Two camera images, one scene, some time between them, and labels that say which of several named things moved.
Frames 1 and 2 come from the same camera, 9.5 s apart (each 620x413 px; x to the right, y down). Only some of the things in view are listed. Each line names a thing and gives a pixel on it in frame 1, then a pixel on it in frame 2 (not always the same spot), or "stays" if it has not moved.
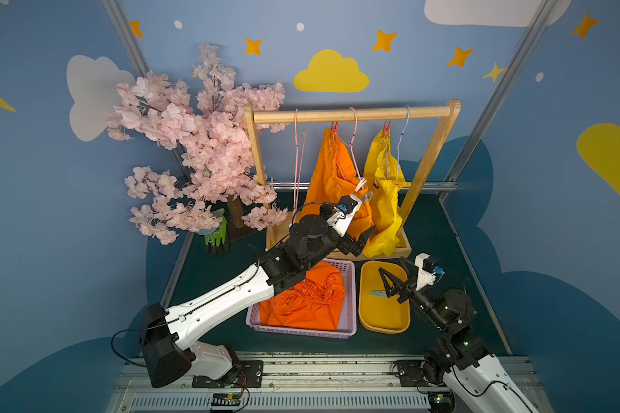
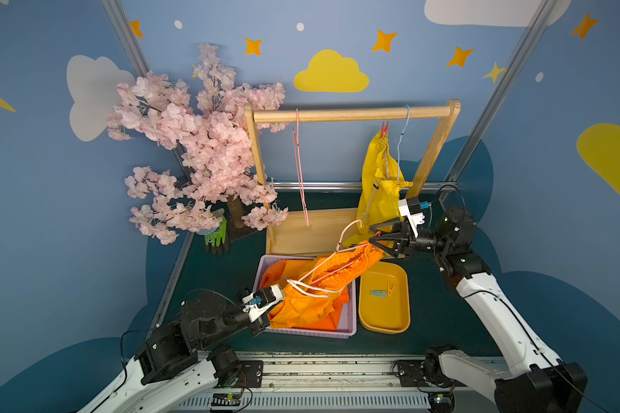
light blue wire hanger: [399, 141] stays
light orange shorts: [338, 175] to [318, 288]
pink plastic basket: [348, 330] stays
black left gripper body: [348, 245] to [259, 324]
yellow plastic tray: [377, 312] stays
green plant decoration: [214, 234] stays
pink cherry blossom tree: [215, 125] stays
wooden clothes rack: [281, 228] stays
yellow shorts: [383, 174] stays
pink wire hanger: [351, 146] to [336, 251]
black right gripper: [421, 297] to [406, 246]
